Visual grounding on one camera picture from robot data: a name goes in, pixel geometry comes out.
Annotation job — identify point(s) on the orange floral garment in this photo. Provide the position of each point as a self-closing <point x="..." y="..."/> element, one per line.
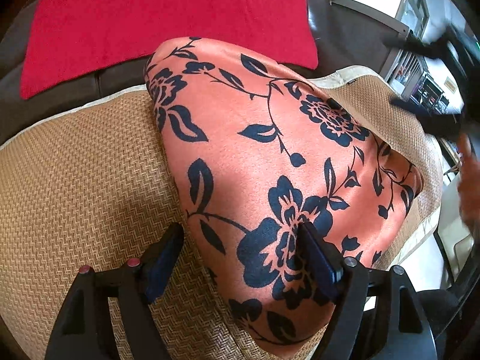
<point x="262" y="157"/>

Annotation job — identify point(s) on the white window ledge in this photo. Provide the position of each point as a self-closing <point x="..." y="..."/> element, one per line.
<point x="367" y="9"/>

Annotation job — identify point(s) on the grey shelf unit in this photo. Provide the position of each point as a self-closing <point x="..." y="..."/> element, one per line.
<point x="416" y="78"/>

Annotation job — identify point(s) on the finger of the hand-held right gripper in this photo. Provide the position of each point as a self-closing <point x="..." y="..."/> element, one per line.
<point x="423" y="48"/>
<point x="431" y="120"/>

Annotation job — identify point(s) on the brown leather sofa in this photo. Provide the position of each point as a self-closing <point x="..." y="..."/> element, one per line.
<point x="112" y="80"/>

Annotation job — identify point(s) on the person's right hand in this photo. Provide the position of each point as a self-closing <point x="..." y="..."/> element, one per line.
<point x="470" y="187"/>

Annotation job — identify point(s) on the red blanket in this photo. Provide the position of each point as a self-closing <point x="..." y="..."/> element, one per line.
<point x="150" y="18"/>

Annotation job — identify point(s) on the woven straw sofa mat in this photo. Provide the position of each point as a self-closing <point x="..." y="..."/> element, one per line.
<point x="93" y="176"/>

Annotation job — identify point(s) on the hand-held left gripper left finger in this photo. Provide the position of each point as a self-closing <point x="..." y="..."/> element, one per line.
<point x="161" y="266"/>

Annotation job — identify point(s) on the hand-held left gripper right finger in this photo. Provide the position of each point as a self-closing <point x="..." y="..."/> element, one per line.
<point x="318" y="264"/>

